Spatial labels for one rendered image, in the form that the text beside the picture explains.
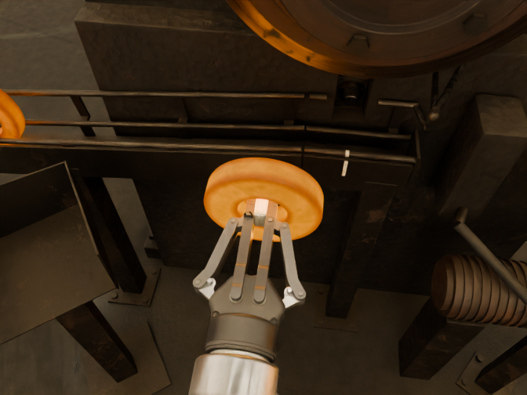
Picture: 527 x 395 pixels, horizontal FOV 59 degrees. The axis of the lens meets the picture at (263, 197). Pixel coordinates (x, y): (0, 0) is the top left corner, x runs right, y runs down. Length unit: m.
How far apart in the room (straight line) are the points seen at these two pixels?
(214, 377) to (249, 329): 0.06
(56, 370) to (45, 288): 0.64
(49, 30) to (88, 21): 1.71
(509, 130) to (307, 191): 0.38
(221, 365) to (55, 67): 1.99
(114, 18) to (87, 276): 0.44
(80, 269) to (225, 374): 0.46
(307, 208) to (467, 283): 0.46
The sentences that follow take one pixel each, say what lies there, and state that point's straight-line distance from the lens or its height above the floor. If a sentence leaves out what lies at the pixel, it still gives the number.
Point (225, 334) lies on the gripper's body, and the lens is 0.48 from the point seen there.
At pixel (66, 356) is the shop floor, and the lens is 1.49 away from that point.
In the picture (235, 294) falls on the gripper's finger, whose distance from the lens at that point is 0.51.
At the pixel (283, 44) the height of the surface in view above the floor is 0.93.
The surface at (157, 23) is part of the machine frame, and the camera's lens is 0.83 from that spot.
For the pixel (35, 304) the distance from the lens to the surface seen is 0.87.
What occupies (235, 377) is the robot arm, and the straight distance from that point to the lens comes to 0.46.
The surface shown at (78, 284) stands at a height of 0.60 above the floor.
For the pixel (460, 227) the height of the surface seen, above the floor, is 0.60.
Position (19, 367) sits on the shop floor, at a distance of 1.53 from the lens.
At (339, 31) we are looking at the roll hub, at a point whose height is 1.01.
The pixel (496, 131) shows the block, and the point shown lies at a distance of 0.81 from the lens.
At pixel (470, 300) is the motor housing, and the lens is 0.96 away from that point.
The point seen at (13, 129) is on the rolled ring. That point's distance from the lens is 1.03.
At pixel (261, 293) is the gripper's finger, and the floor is 0.85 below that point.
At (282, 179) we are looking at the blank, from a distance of 0.54.
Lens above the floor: 1.32
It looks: 54 degrees down
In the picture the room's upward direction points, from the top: straight up
